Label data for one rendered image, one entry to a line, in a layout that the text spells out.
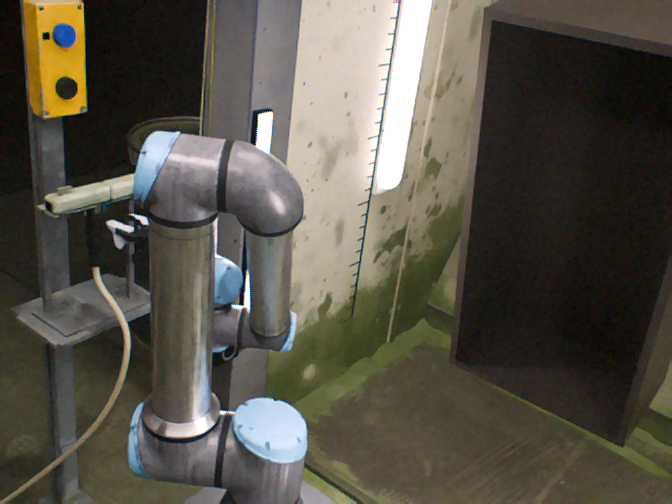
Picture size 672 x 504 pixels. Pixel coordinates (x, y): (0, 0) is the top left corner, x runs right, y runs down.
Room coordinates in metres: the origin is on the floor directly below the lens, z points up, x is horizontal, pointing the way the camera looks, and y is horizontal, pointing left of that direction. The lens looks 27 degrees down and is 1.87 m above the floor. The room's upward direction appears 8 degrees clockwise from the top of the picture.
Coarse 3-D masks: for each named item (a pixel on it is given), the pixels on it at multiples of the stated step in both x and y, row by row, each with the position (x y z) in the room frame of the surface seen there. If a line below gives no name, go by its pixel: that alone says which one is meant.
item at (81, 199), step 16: (128, 176) 1.75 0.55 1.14; (64, 192) 1.59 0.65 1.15; (80, 192) 1.62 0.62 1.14; (96, 192) 1.64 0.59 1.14; (112, 192) 1.68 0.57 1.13; (128, 192) 1.72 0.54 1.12; (64, 208) 1.57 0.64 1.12; (80, 208) 1.61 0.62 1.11; (96, 208) 1.65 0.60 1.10; (96, 224) 1.65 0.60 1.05; (96, 240) 1.65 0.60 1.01; (96, 256) 1.65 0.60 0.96
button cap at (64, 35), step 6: (60, 24) 1.71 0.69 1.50; (66, 24) 1.72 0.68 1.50; (54, 30) 1.70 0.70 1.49; (60, 30) 1.69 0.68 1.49; (66, 30) 1.71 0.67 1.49; (72, 30) 1.72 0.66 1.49; (54, 36) 1.69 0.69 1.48; (60, 36) 1.69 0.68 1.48; (66, 36) 1.71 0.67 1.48; (72, 36) 1.72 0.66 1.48; (60, 42) 1.69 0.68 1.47; (66, 42) 1.71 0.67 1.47; (72, 42) 1.72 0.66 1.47
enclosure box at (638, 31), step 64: (512, 0) 2.03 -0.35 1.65; (576, 0) 2.02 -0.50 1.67; (640, 0) 2.02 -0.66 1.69; (512, 64) 2.16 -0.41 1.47; (576, 64) 2.22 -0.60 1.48; (640, 64) 2.11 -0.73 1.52; (512, 128) 2.24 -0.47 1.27; (576, 128) 2.23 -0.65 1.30; (640, 128) 2.12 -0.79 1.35; (512, 192) 2.34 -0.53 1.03; (576, 192) 2.24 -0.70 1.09; (640, 192) 2.12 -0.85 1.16; (512, 256) 2.39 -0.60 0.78; (576, 256) 2.25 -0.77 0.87; (640, 256) 2.13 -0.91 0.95; (512, 320) 2.39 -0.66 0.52; (576, 320) 2.27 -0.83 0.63; (640, 320) 2.14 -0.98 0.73; (512, 384) 2.07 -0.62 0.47; (576, 384) 2.08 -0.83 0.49; (640, 384) 1.78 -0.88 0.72
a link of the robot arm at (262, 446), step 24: (240, 408) 1.20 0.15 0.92; (264, 408) 1.21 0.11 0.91; (288, 408) 1.23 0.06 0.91; (240, 432) 1.13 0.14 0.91; (264, 432) 1.14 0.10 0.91; (288, 432) 1.15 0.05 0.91; (216, 456) 1.11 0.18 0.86; (240, 456) 1.12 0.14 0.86; (264, 456) 1.11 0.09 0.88; (288, 456) 1.12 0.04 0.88; (216, 480) 1.11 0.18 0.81; (240, 480) 1.10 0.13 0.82; (264, 480) 1.11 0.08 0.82; (288, 480) 1.12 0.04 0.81
